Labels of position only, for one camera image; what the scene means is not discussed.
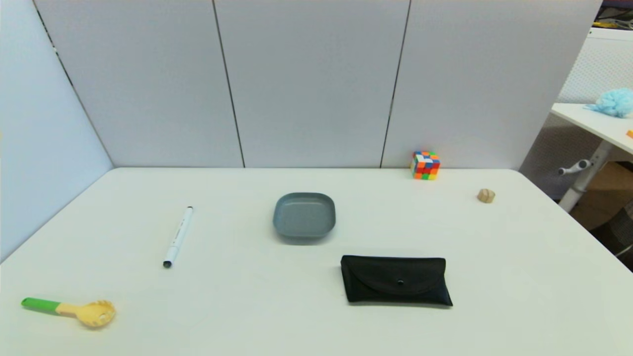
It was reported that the white side table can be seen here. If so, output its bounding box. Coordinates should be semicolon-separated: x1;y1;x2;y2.
550;102;633;213

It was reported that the grey square plate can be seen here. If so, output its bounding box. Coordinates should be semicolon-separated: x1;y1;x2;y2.
272;192;337;242

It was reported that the grey table crank handle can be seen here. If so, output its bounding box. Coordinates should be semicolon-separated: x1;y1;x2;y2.
558;159;593;176

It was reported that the wooden spoon with green handle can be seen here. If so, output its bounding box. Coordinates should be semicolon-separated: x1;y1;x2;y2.
21;297;117;328

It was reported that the white pegboard panel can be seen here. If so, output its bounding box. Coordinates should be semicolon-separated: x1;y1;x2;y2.
518;27;633;199

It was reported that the light blue fluffy ball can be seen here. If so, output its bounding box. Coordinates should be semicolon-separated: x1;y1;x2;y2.
584;88;633;119

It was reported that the brown cardboard box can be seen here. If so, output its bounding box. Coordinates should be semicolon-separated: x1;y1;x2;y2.
569;161;633;231

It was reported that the white marker with black cap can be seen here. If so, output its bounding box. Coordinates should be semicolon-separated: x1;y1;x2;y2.
163;206;194;269

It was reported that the dark mesh object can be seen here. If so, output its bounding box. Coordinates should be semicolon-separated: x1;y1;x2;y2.
590;200;633;272

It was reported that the black snap pouch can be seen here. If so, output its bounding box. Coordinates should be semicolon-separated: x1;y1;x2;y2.
340;255;453;308

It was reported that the multicoloured puzzle cube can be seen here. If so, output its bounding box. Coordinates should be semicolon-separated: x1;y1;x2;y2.
410;151;441;180

